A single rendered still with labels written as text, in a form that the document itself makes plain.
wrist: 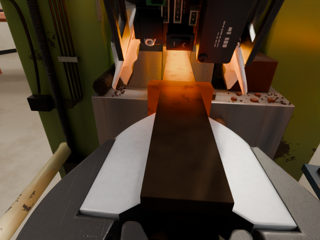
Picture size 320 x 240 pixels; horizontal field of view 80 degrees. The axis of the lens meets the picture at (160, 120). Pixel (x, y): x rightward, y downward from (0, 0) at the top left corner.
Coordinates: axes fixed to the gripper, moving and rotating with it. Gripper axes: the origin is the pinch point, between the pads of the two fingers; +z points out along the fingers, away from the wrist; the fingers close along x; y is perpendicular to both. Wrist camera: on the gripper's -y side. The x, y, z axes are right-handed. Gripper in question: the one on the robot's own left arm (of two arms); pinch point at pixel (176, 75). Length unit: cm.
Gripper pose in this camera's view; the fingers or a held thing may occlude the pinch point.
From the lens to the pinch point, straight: 21.9
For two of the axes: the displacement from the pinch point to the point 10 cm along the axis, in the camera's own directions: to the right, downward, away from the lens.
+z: 0.2, 5.0, 8.6
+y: -0.7, 8.6, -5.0
